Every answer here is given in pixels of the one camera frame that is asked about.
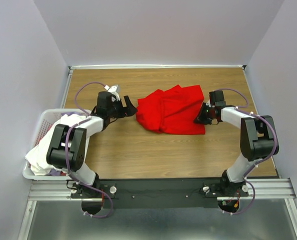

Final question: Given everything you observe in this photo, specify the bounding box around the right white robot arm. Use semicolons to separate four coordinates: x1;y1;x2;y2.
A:
194;88;279;197

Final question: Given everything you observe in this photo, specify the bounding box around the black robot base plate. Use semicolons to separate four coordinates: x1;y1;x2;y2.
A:
68;177;249;216

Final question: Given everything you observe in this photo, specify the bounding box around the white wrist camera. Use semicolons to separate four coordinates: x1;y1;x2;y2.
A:
104;84;121;101
205;100;213;108

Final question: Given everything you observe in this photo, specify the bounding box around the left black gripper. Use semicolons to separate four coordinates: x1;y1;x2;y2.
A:
107;95;138;119

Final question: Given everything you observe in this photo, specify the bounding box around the white t shirt in basket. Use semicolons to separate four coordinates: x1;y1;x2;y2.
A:
25;109;86;177

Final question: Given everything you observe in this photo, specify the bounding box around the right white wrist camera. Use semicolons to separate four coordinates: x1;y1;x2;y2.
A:
205;100;213;108

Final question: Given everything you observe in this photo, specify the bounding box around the red t shirt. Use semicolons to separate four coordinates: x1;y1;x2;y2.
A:
136;85;206;135

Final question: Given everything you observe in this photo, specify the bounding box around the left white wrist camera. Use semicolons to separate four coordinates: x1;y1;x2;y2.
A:
104;84;121;101

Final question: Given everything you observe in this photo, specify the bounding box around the white laundry basket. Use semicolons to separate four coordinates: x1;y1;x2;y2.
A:
22;108;91;181

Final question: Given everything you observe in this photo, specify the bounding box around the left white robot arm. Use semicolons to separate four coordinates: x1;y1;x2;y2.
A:
46;91;138;198

